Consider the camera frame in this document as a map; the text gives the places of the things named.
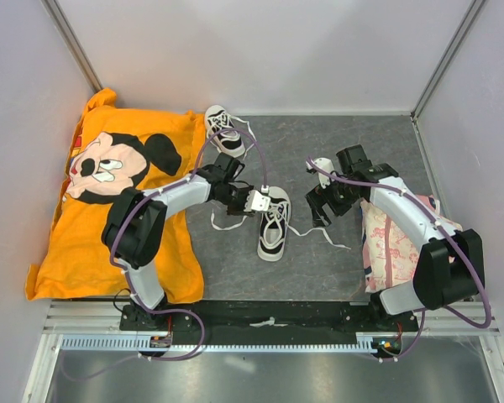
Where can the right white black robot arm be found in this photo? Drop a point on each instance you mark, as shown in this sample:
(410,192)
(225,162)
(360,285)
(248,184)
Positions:
(449,271)

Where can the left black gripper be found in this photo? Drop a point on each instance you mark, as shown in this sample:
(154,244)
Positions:
(239,211)

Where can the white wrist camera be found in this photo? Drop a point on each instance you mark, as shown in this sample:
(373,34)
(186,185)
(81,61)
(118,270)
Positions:
(256,202)
(323,167)

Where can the orange cartoon mouse cloth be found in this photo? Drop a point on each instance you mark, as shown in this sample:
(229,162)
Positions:
(112,149)

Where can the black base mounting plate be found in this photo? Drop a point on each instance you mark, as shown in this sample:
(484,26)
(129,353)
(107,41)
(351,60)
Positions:
(307,321)

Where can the pink printed cloth bag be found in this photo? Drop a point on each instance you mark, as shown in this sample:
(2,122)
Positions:
(389,257)

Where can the white tape scrap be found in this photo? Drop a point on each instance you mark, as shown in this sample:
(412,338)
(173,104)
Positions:
(271,322)

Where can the grey slotted cable duct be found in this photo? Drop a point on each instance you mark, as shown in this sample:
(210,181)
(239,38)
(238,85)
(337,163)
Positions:
(151,344)

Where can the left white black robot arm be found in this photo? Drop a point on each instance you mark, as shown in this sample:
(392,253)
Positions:
(136,221)

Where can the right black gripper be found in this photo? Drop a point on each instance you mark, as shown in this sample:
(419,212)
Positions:
(318,196)

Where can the black white sneaker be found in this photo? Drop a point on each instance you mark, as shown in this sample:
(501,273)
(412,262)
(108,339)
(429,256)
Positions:
(221,125)
(275,226)

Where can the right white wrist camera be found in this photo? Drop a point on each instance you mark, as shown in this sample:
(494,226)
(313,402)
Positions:
(323,167)

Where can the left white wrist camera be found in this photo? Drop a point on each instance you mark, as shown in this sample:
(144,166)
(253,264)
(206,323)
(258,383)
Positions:
(256,202)

